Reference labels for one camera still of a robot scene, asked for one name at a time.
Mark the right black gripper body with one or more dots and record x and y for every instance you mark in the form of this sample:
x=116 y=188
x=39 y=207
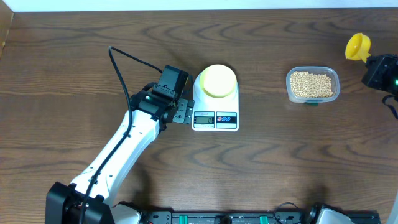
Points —
x=384 y=74

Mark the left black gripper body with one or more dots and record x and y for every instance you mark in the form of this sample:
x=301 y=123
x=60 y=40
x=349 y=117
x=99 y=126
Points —
x=182 y=113

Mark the yellow measuring scoop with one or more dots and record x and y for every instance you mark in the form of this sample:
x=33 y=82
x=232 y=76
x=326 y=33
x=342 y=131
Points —
x=358 y=48

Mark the pale yellow bowl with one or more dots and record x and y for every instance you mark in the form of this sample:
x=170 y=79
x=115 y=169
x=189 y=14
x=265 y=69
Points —
x=218 y=81

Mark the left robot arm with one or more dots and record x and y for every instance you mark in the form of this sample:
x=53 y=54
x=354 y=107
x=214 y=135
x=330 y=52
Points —
x=89 y=198

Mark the white digital kitchen scale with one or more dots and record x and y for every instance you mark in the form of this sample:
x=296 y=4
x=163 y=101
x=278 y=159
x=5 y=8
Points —
x=215 y=114

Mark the clear plastic container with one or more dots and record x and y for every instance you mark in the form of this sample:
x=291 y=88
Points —
x=315 y=70

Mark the soybeans in container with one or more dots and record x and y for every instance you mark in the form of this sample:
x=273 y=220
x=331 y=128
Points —
x=309 y=85

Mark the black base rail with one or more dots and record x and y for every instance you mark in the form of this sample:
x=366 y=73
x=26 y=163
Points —
x=286 y=213

